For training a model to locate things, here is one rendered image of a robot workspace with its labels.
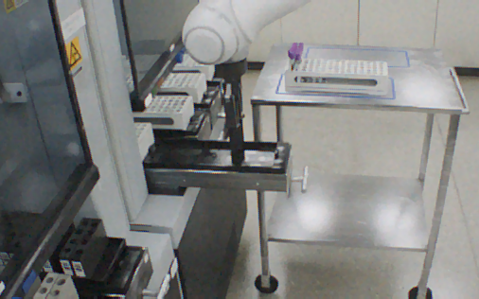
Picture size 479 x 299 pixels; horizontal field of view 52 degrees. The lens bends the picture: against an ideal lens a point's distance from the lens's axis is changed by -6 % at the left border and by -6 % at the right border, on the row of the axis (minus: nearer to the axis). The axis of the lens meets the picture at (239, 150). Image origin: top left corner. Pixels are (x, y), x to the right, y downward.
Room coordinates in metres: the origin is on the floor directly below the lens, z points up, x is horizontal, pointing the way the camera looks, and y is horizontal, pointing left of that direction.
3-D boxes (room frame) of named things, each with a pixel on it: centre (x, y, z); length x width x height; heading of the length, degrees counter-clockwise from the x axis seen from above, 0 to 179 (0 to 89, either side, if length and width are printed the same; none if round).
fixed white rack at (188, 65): (1.58, 0.20, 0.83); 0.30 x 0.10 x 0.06; 78
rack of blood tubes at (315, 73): (1.38, -0.30, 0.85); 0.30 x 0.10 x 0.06; 75
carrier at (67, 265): (0.72, 0.32, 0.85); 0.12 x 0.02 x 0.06; 166
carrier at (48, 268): (0.73, 0.36, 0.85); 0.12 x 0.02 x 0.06; 168
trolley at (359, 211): (1.48, -0.39, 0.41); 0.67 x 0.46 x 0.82; 76
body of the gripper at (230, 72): (1.11, 0.00, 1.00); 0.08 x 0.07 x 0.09; 168
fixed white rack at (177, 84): (1.43, 0.24, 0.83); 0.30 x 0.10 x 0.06; 78
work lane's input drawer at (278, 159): (1.11, 0.19, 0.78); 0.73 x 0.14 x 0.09; 78
